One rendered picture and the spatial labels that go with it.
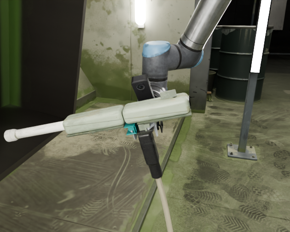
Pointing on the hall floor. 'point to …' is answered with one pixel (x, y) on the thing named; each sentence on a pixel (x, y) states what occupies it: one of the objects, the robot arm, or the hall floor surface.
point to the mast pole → (247, 111)
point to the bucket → (211, 80)
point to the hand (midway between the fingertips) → (140, 124)
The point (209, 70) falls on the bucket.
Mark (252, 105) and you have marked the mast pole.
